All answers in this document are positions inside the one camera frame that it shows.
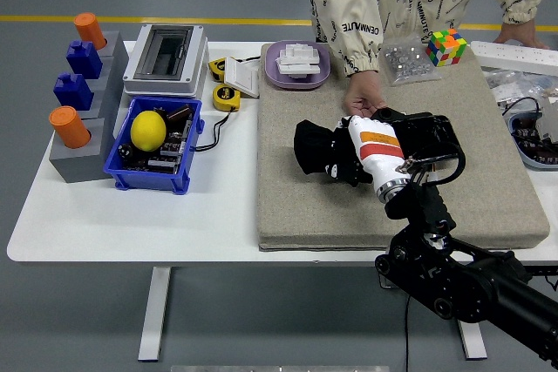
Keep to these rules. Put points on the person's left hand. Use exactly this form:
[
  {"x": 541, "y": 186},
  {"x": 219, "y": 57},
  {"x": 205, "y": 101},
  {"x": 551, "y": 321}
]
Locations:
[{"x": 519, "y": 34}]

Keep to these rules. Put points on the person's right hand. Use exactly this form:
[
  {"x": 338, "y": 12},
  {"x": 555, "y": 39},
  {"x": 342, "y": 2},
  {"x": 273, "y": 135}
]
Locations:
[{"x": 364, "y": 89}]

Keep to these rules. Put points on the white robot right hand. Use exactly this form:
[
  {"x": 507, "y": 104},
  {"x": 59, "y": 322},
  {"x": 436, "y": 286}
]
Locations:
[{"x": 377, "y": 145}]

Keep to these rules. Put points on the black glossy panel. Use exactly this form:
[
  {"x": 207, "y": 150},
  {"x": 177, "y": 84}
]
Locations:
[{"x": 425, "y": 132}]

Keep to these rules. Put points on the person's right forearm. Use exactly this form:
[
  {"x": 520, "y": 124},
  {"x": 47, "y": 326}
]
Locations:
[{"x": 346, "y": 30}]

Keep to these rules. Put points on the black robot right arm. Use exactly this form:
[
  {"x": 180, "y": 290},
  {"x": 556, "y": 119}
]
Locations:
[{"x": 471, "y": 276}]

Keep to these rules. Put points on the white power strip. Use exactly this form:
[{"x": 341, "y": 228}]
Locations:
[{"x": 501, "y": 55}]

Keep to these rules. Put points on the clear plastic bags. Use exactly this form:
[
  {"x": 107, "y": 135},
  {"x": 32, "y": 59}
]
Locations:
[{"x": 514, "y": 84}]

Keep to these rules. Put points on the clear bag of metal nuts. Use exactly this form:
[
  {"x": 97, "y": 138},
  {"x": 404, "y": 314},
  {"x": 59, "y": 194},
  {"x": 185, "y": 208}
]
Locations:
[{"x": 410, "y": 65}]

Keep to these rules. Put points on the colourful puzzle cube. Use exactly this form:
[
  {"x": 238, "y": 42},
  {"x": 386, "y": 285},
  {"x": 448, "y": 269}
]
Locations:
[{"x": 445, "y": 47}]

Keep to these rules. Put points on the grey metal block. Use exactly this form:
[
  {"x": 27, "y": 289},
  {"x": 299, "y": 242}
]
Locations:
[{"x": 550, "y": 121}]

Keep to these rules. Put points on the purple dish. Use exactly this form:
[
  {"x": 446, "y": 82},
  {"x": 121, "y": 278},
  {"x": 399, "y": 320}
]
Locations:
[{"x": 272, "y": 71}]

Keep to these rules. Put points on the grey-brown mat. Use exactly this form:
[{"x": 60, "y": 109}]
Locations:
[{"x": 314, "y": 215}]

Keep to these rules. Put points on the light blue dish of capacitors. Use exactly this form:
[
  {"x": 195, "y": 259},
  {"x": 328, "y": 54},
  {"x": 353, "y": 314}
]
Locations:
[{"x": 527, "y": 156}]

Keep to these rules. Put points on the large yellow tape measure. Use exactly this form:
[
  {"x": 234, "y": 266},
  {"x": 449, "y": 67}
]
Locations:
[{"x": 225, "y": 96}]

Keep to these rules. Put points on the small yellow tape measure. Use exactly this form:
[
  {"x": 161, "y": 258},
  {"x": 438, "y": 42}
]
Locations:
[{"x": 216, "y": 68}]

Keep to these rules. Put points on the brown cylindrical capacitor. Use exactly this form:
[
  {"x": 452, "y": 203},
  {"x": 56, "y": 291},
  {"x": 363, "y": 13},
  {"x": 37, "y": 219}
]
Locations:
[{"x": 179, "y": 112}]

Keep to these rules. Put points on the dark circuit board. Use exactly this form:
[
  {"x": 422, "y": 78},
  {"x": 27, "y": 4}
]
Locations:
[{"x": 172, "y": 150}]

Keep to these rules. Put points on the black table control box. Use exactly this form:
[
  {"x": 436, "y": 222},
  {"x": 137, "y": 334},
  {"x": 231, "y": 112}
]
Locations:
[{"x": 545, "y": 272}]

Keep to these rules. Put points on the white table leg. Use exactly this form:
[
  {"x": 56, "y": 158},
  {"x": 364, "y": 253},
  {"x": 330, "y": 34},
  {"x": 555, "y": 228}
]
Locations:
[
  {"x": 473, "y": 341},
  {"x": 154, "y": 315}
]

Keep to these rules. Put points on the yellow lemon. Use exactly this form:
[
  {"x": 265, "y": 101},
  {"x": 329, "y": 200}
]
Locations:
[{"x": 148, "y": 131}]

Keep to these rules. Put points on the blue plastic bin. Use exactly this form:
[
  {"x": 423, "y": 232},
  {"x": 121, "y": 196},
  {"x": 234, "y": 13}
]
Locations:
[{"x": 146, "y": 180}]

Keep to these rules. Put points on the blue plastic block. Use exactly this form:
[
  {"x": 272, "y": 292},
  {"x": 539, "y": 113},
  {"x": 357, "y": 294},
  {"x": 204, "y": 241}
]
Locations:
[
  {"x": 74, "y": 92},
  {"x": 85, "y": 60}
]

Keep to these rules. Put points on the orange cylinder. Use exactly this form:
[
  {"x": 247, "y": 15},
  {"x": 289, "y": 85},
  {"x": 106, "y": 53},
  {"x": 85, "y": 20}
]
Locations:
[
  {"x": 70, "y": 128},
  {"x": 89, "y": 31}
]

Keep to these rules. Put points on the grey stepped block holder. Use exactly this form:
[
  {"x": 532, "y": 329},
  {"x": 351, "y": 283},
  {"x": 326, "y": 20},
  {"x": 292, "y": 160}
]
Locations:
[{"x": 78, "y": 167}]

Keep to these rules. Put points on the white switch parts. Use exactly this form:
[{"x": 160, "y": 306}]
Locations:
[{"x": 298, "y": 60}]

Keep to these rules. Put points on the white wall switch plate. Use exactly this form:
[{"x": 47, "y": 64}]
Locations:
[{"x": 244, "y": 80}]

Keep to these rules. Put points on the grey electrical enclosure box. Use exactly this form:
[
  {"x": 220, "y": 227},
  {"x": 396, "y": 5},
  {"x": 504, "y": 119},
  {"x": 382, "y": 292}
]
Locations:
[{"x": 192, "y": 62}]

